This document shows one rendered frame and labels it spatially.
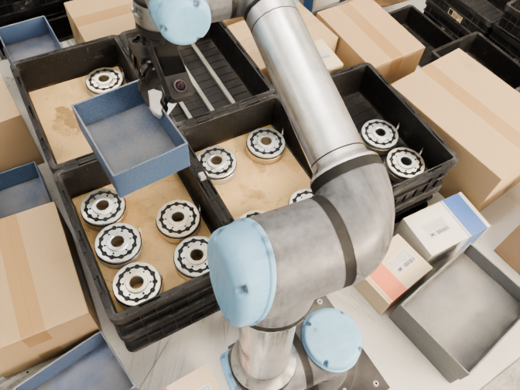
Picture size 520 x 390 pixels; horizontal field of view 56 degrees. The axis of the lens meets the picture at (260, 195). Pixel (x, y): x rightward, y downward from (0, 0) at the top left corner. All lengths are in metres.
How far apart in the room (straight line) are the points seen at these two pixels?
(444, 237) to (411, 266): 0.12
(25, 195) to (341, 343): 0.94
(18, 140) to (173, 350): 0.69
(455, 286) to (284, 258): 0.84
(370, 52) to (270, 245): 1.17
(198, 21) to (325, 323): 0.57
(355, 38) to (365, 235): 1.16
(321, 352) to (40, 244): 0.66
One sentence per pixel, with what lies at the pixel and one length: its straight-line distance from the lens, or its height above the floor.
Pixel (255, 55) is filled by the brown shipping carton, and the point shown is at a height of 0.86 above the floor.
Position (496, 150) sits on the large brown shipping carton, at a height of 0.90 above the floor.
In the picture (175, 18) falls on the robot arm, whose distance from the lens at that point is 0.69.
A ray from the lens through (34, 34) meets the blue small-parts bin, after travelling 1.81.
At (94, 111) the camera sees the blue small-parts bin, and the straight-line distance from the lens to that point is 1.05.
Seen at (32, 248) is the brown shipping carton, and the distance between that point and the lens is 1.19.
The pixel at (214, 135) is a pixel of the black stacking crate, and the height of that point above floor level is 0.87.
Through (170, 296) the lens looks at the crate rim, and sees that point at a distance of 1.00.
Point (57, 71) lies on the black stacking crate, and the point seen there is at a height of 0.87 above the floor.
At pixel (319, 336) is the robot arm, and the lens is 0.93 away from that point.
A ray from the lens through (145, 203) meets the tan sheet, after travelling 1.22.
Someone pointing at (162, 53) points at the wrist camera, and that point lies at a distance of 0.86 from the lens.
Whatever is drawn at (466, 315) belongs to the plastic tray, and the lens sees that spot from 1.30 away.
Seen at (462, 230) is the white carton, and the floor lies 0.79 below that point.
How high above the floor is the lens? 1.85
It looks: 56 degrees down
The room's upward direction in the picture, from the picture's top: 7 degrees clockwise
